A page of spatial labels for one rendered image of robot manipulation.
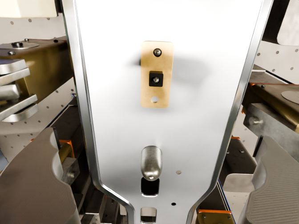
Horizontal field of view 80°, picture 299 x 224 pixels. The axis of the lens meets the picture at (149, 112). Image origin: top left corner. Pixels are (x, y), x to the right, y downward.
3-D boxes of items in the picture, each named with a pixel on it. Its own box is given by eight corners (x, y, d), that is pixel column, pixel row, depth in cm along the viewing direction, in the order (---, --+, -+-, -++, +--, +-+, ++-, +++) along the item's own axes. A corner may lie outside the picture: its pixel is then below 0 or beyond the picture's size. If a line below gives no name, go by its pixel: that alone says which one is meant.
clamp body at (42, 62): (108, 53, 51) (35, 114, 20) (73, 52, 51) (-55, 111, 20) (106, 27, 48) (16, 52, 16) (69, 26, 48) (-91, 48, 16)
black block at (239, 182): (221, 117, 60) (273, 194, 34) (191, 115, 60) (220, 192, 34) (225, 102, 57) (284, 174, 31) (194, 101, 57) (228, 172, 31)
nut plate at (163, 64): (168, 107, 24) (168, 111, 23) (140, 106, 25) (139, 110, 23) (174, 42, 20) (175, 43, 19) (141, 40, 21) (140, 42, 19)
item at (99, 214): (121, 142, 65) (100, 225, 40) (113, 142, 65) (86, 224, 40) (121, 134, 63) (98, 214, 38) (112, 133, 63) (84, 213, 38)
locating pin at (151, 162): (160, 154, 31) (162, 187, 25) (142, 154, 31) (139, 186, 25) (162, 140, 29) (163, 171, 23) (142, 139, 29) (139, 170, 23)
